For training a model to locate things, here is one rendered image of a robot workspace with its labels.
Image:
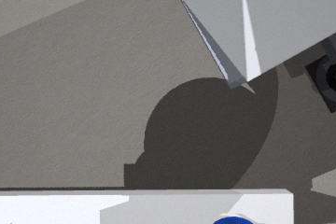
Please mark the white cap tray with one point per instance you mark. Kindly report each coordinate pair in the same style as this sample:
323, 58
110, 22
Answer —
156, 206

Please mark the blue screw cap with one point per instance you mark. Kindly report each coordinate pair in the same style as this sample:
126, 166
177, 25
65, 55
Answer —
233, 220

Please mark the white button housing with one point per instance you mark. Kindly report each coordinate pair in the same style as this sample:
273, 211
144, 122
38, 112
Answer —
249, 37

